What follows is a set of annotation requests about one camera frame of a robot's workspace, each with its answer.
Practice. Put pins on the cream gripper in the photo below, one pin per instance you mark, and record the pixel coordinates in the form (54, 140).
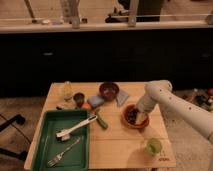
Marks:
(140, 118)

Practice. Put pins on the dark purple grapes bunch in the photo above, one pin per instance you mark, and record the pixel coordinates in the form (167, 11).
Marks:
(131, 116)

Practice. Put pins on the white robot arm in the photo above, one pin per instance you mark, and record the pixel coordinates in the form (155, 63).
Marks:
(160, 92)

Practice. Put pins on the orange clay bowl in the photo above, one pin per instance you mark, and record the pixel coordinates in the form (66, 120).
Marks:
(135, 126)

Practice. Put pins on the grey blue cloth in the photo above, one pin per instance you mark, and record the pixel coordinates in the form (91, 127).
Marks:
(121, 97)

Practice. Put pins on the green cup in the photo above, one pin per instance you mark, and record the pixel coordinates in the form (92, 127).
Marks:
(153, 146)

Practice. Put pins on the green cucumber toy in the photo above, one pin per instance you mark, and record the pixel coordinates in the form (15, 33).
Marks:
(100, 120)

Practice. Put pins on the dark red bowl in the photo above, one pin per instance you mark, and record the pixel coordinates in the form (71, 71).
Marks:
(109, 90)

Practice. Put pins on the small dark cup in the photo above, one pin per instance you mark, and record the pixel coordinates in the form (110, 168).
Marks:
(79, 99)

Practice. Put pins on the beige flat object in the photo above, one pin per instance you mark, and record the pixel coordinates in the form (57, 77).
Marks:
(65, 105)

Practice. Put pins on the green plastic tray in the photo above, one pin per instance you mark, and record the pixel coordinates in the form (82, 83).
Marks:
(48, 145)

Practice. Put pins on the white brush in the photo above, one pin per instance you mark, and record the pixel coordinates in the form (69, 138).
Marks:
(79, 125)

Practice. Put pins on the silver fork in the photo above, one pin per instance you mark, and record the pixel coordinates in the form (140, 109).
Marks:
(59, 156)

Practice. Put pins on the black chair base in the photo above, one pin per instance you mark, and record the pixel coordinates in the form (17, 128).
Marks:
(10, 129)

